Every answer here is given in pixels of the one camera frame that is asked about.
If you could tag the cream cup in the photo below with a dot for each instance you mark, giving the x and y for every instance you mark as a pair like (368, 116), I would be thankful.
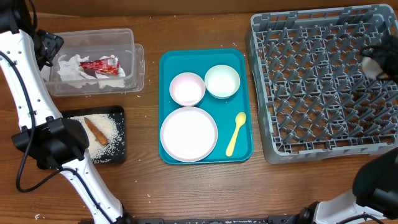
(371, 68)

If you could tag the cream bowl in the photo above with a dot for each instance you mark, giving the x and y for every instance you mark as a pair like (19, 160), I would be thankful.
(222, 81)

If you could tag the clear plastic bin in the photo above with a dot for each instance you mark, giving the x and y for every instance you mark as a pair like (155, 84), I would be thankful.
(98, 44)

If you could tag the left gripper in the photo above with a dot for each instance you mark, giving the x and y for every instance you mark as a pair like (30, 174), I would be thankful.
(52, 42)

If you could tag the white paper napkin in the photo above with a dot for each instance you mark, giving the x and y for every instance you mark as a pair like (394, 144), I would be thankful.
(71, 70)

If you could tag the black tray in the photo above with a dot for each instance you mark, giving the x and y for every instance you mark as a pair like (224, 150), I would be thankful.
(62, 140)

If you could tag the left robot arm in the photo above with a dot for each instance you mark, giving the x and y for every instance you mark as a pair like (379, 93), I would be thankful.
(35, 107)

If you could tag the red snack wrapper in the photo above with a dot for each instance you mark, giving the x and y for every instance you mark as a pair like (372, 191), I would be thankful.
(106, 66)

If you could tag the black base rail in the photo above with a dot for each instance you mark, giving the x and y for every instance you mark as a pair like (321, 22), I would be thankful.
(273, 219)

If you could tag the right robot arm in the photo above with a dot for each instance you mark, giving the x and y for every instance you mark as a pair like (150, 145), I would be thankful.
(374, 192)

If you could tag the large white plate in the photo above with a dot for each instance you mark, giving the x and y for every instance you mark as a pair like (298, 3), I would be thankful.
(188, 134)

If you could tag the yellow plastic spoon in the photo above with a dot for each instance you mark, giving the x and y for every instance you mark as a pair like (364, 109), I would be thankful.
(239, 122)

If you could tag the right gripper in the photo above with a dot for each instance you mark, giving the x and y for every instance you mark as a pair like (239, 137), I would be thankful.
(387, 43)

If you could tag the grey dishwasher rack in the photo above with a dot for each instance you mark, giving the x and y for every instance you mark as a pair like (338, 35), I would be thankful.
(314, 102)

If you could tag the pile of white rice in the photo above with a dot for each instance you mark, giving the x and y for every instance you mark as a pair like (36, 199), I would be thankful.
(113, 130)

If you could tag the pink white bowl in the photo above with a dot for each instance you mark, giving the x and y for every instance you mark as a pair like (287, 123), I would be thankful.
(187, 89)

